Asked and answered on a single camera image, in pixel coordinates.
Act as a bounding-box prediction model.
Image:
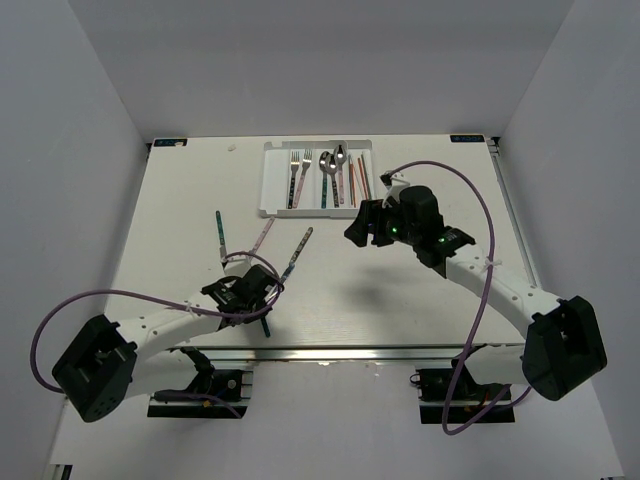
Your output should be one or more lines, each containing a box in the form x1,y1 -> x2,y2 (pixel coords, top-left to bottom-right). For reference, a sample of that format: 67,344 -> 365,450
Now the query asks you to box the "pink handled spoon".
333,143 -> 346,205

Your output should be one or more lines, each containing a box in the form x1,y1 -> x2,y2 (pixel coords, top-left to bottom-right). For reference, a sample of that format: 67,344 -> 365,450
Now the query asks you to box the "right blue corner sticker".
449,134 -> 485,143

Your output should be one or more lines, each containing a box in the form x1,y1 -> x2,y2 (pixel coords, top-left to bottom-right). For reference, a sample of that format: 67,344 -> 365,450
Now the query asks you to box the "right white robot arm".
344,186 -> 608,401

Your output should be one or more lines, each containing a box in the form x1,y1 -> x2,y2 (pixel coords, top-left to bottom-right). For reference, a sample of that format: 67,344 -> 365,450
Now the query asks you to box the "left blue corner sticker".
153,138 -> 188,148

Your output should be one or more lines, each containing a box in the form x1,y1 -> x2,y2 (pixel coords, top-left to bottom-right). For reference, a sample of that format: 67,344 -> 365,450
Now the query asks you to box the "dark handled knife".
281,227 -> 314,284

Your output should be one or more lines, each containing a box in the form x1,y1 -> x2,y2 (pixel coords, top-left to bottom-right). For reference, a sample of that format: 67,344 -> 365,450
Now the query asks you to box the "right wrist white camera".
380,171 -> 411,208

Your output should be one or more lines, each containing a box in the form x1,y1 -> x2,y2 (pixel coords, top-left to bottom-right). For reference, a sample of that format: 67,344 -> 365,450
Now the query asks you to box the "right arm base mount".
409,362 -> 516,426

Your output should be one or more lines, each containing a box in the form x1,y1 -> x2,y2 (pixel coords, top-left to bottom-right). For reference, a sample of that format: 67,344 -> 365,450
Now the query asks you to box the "blue corner sticker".
153,138 -> 188,148
449,134 -> 485,143

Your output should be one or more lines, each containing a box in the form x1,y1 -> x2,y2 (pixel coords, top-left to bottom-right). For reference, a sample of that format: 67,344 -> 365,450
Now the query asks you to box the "wrist white camera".
380,171 -> 411,208
221,255 -> 251,278

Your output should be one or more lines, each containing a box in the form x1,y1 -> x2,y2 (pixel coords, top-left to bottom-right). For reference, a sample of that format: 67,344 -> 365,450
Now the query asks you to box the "pink handled fork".
292,149 -> 313,209

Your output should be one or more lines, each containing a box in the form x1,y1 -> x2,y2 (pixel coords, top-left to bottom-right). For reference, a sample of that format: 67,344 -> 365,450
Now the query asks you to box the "white divided utensil tray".
258,139 -> 376,219

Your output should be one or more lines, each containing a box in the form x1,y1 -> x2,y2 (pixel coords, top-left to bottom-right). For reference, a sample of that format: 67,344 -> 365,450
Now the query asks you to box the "green handled spoon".
319,151 -> 330,209

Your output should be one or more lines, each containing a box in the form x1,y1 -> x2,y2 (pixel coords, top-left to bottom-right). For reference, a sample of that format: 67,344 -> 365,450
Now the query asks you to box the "green handled fork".
260,301 -> 272,338

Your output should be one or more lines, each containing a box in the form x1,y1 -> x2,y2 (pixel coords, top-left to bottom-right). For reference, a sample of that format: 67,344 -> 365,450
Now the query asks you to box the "dark handled spoon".
325,154 -> 340,208

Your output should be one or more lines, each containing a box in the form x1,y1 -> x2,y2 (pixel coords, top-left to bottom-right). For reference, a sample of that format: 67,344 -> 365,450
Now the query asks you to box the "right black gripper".
344,197 -> 420,248

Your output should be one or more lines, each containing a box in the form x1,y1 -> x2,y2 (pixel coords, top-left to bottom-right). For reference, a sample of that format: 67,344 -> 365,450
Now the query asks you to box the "orange chopstick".
349,162 -> 357,208
357,157 -> 372,201

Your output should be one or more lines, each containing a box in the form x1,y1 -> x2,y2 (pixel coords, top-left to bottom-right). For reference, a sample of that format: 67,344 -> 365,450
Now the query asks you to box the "green handled knife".
215,210 -> 227,264

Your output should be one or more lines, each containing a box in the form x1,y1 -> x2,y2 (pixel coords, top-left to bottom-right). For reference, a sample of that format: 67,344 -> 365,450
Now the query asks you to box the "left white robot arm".
52,265 -> 284,423

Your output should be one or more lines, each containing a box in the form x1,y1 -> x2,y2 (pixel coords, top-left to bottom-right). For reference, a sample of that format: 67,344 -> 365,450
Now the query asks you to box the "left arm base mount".
147,347 -> 254,419

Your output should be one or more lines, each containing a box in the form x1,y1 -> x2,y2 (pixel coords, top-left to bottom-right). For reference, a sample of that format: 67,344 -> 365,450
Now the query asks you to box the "dark handled fork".
287,150 -> 300,209

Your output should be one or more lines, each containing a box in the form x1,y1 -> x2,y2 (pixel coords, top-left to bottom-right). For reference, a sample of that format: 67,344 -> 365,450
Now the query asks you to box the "pink handled knife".
249,216 -> 275,253

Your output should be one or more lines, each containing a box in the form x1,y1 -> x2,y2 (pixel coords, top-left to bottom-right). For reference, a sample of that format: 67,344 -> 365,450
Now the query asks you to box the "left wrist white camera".
221,255 -> 251,278

